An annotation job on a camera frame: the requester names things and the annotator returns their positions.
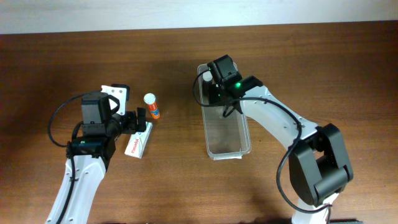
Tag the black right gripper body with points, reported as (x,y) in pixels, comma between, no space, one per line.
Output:
(216,95)

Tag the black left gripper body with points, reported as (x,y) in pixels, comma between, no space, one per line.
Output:
(134,121)

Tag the orange tube white cap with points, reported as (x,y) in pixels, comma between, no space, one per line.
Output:
(150,101)

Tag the white Panadol box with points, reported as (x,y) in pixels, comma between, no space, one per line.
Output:
(137,142)

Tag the dark bottle white cap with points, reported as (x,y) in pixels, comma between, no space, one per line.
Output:
(207,77)

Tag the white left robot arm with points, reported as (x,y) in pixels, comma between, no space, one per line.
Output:
(89,151)

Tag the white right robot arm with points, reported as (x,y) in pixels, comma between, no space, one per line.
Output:
(315,168)

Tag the clear plastic container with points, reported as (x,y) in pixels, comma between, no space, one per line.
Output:
(226,138)

